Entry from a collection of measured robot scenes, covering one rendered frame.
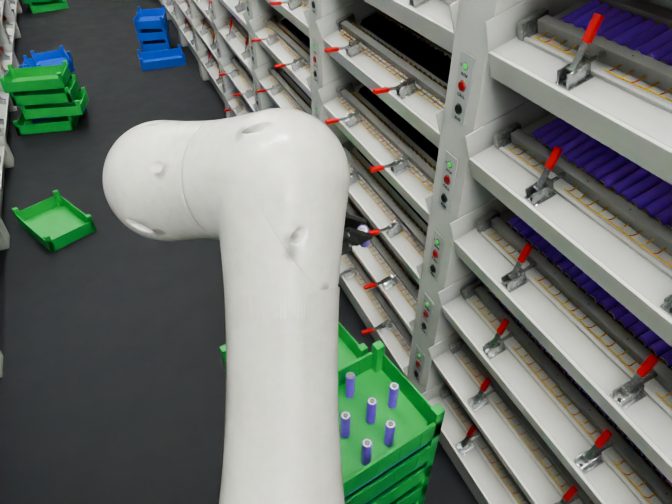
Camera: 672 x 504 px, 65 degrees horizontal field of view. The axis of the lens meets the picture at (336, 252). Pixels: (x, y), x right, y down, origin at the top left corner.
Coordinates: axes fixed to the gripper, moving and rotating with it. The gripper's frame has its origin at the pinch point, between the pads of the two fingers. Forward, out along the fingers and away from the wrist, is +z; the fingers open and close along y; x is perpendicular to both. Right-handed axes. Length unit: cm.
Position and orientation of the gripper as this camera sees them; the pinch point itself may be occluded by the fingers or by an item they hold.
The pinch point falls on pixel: (350, 229)
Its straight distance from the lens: 78.8
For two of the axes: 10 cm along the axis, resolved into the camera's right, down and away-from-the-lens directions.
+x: 8.0, -4.2, -4.3
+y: 3.2, 9.0, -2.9
